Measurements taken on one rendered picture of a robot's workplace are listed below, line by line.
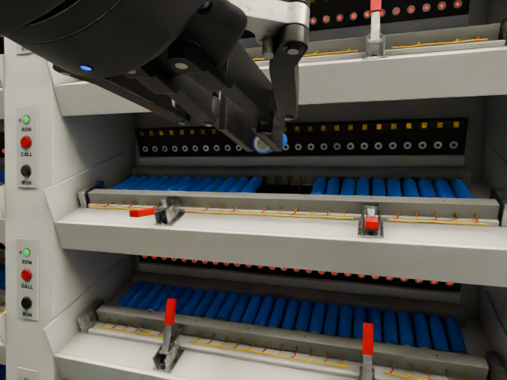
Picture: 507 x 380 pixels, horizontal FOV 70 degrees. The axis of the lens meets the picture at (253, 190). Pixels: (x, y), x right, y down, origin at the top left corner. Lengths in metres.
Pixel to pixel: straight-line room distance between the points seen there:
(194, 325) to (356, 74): 0.41
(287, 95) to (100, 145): 0.52
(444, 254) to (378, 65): 0.21
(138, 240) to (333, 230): 0.26
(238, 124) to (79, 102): 0.35
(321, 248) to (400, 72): 0.21
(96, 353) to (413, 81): 0.56
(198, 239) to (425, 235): 0.27
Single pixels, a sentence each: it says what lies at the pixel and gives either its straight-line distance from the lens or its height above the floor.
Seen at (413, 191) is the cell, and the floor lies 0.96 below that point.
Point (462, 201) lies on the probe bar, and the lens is 0.48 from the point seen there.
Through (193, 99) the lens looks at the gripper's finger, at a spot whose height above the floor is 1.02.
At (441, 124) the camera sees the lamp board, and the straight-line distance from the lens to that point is 0.59.
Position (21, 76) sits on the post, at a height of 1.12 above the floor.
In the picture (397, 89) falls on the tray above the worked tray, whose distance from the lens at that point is 0.45.
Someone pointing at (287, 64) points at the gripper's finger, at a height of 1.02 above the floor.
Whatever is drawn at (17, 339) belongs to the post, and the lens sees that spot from 0.71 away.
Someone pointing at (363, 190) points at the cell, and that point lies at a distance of 0.51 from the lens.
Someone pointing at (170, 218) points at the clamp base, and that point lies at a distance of 0.50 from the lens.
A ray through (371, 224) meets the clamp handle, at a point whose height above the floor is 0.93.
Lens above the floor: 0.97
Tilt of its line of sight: 2 degrees down
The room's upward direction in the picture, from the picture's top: 1 degrees clockwise
